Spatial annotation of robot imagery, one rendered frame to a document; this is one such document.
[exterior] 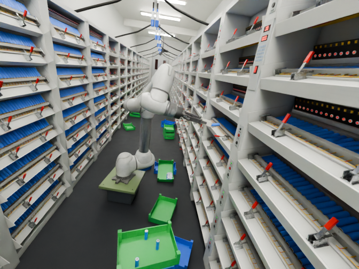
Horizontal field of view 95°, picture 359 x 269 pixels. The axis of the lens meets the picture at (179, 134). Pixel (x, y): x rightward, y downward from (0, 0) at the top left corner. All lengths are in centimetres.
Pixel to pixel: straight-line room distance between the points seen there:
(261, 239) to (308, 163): 39
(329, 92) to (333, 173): 20
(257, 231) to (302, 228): 25
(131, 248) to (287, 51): 121
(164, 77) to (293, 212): 81
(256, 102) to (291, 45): 25
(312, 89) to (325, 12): 21
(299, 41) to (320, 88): 36
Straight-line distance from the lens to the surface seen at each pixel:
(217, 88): 149
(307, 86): 62
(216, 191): 130
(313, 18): 71
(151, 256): 108
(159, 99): 93
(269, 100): 87
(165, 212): 181
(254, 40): 99
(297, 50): 91
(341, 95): 56
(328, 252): 63
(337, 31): 91
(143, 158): 172
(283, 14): 87
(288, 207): 70
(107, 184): 180
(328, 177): 55
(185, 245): 163
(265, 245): 83
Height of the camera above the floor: 132
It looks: 21 degrees down
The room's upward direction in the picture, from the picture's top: 7 degrees clockwise
